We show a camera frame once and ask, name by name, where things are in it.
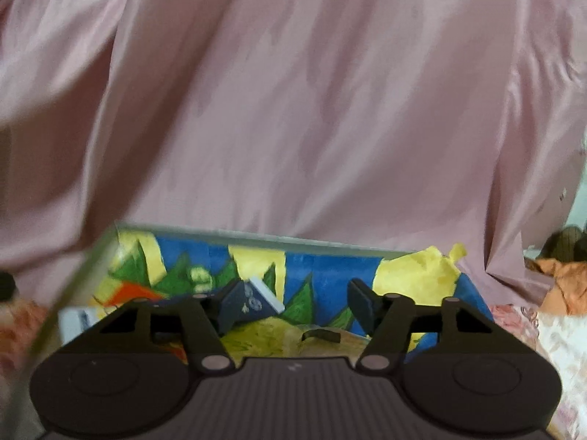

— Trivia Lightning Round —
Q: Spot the navy and white stick packet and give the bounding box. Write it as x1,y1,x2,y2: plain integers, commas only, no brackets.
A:
220,276,286,331

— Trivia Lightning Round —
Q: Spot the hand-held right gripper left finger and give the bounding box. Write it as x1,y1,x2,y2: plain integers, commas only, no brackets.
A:
98,279,251,373

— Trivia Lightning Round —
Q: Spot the red-orange snack packet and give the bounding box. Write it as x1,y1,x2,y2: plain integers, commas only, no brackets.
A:
94,282,159,309

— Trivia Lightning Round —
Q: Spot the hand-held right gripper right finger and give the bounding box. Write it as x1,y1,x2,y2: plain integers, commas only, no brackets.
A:
347,279,502,373

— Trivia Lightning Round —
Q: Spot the pink quilt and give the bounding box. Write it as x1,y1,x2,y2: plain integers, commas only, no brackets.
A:
0,0,587,287

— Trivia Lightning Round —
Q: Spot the grey box with colourful lining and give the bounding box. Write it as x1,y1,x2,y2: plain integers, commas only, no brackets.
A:
28,222,497,367

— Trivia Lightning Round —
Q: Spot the floral bed sheet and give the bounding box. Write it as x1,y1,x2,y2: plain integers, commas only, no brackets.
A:
0,300,587,440

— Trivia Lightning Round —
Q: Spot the orange cloth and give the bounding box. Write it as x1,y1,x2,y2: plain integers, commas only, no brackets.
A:
524,257,587,318

